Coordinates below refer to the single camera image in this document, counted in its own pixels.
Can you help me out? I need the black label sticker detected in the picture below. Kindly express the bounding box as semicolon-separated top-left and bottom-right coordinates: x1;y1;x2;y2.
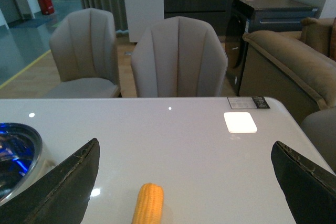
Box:
227;97;270;109

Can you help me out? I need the beige chair left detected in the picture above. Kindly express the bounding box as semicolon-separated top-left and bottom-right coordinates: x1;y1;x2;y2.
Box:
44;8;122;99

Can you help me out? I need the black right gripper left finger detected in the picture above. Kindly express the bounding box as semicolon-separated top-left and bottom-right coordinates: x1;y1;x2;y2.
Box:
1;138;100;223

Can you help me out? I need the beige chair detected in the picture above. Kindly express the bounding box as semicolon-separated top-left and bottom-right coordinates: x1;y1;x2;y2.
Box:
131;16;228;98
44;8;122;99

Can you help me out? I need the beige chair corner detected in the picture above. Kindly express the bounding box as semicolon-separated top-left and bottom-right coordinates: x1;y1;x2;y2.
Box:
300;108;335;172

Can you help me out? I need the white electric cooking pot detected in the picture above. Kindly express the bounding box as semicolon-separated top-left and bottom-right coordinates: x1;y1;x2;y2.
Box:
1;123;56;205

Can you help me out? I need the beige chair right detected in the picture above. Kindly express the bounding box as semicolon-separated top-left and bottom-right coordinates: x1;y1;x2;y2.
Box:
131;16;228;98

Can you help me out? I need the brown sofa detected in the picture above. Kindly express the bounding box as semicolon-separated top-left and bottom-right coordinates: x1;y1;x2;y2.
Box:
238;18;335;123

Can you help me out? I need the white cabinet column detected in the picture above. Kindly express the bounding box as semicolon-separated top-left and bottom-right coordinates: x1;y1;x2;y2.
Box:
124;0;164;42

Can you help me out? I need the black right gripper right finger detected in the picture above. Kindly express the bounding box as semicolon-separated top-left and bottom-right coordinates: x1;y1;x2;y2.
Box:
271;141;335;223

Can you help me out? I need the yellow corn cob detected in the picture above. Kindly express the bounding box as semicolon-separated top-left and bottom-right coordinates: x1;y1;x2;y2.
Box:
132;183;164;223

